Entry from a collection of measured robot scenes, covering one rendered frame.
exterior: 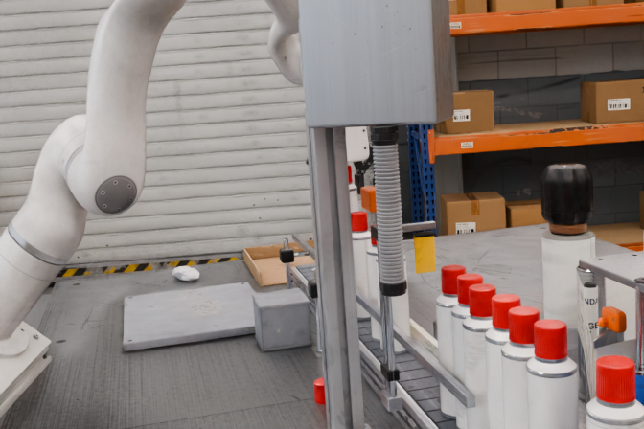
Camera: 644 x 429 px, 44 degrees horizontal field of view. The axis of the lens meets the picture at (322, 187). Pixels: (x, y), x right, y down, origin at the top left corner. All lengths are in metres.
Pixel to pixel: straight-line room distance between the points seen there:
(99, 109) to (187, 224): 4.25
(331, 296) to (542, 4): 4.07
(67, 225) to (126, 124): 0.22
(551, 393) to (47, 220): 0.92
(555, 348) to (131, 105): 0.81
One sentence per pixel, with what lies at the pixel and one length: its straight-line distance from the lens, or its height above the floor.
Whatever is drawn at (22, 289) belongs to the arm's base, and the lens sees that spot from 1.50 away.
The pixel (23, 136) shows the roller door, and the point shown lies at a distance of 5.78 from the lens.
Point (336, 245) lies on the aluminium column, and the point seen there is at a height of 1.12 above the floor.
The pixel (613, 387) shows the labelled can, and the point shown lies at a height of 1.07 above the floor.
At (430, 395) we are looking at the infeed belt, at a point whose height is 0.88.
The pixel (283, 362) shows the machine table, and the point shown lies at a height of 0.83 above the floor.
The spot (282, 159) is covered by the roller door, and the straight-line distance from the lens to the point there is 5.48.
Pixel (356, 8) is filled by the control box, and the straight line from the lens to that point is 1.00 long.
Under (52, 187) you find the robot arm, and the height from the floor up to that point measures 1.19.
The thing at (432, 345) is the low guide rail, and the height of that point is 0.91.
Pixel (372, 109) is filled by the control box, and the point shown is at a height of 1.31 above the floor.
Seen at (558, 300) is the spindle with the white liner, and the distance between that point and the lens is 1.38.
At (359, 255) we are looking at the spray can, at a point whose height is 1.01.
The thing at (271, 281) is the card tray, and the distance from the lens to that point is 2.07.
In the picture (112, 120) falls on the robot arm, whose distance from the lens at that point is 1.37.
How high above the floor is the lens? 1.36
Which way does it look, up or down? 8 degrees down
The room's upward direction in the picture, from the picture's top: 4 degrees counter-clockwise
